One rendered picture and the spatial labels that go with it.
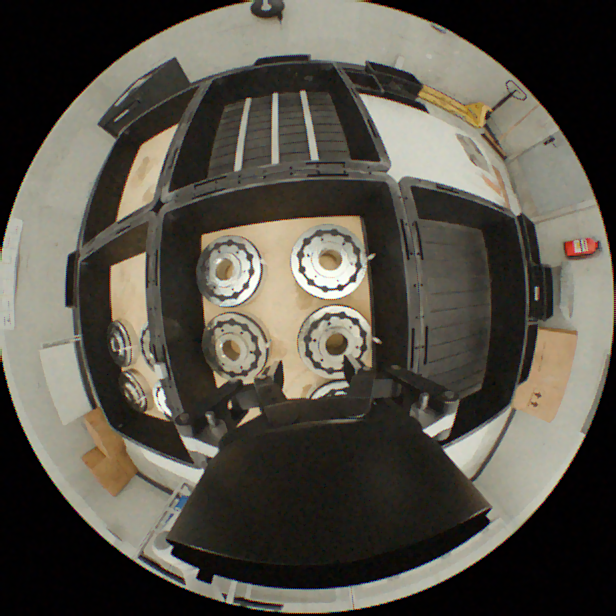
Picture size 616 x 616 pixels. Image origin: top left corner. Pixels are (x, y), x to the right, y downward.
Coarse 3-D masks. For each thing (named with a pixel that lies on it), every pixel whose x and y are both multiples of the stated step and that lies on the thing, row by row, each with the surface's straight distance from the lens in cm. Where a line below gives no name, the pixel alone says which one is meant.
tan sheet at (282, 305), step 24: (336, 216) 30; (264, 240) 29; (288, 240) 29; (360, 240) 30; (288, 264) 28; (336, 264) 28; (264, 288) 28; (288, 288) 27; (360, 288) 28; (216, 312) 31; (264, 312) 28; (288, 312) 27; (360, 312) 28; (288, 336) 28; (336, 336) 28; (288, 360) 29; (216, 384) 35; (288, 384) 31; (312, 384) 30
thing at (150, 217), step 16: (128, 224) 33; (144, 224) 31; (112, 240) 37; (80, 256) 52; (80, 272) 51; (80, 288) 51; (80, 304) 50; (80, 320) 50; (80, 336) 51; (176, 416) 29; (144, 448) 46; (192, 464) 37
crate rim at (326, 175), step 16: (256, 176) 22; (272, 176) 22; (288, 176) 22; (304, 176) 21; (320, 176) 21; (336, 176) 22; (352, 176) 22; (368, 176) 23; (384, 176) 24; (208, 192) 24; (224, 192) 23; (400, 192) 23; (176, 208) 26; (400, 208) 22; (160, 224) 27; (400, 224) 21; (160, 240) 26; (400, 240) 21; (160, 256) 25; (160, 272) 25; (416, 272) 21; (160, 288) 24; (416, 288) 20; (160, 304) 24; (416, 304) 20; (160, 320) 24; (416, 320) 21; (160, 336) 25; (416, 336) 21; (160, 352) 26; (416, 352) 22; (416, 368) 22; (176, 384) 26; (176, 400) 27
